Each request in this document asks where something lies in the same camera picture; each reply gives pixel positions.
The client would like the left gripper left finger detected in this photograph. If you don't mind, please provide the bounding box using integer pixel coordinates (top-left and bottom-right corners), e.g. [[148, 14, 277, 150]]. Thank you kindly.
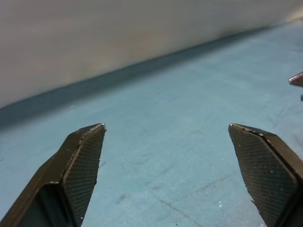
[[0, 122, 106, 227]]

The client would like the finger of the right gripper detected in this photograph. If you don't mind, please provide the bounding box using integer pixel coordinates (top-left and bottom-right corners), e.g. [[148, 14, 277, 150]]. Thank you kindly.
[[288, 70, 303, 88]]

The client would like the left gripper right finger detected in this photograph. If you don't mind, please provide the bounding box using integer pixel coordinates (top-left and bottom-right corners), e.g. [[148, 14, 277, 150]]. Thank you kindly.
[[228, 122, 303, 227]]

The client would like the blue plastic table cover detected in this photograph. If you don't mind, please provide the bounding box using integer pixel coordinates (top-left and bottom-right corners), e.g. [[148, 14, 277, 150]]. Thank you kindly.
[[0, 22, 303, 227]]

